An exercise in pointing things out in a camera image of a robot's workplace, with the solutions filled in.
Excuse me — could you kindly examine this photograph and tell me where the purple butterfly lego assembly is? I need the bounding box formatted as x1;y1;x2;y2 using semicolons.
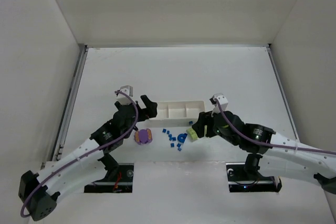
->
134;129;153;145

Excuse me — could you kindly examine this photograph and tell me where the lime green lego brick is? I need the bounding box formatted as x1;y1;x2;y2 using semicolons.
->
186;128;198;142

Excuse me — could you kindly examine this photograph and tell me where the blue arch lego piece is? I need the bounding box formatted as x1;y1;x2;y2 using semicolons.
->
177;134;187;144

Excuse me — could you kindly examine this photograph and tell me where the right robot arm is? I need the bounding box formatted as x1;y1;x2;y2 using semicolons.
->
192;111;335;194

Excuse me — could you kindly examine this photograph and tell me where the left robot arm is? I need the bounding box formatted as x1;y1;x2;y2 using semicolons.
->
18;90;158;221

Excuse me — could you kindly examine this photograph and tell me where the white divided container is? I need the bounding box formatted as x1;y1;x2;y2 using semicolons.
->
146;101;205;127

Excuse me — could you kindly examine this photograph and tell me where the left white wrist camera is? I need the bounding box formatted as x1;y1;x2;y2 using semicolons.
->
116;85;133;105

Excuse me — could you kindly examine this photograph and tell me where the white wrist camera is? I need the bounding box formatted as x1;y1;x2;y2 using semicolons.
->
210;93;228;111
116;85;133;105

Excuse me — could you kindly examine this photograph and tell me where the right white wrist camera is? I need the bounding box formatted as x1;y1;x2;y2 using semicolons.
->
210;93;228;111

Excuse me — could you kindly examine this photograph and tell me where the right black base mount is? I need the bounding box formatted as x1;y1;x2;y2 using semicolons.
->
226;163;282;193

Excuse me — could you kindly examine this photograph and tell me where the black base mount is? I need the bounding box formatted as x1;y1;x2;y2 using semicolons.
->
226;163;282;193
84;163;134;194

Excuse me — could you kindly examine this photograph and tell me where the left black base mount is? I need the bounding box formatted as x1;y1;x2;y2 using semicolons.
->
84;163;134;194

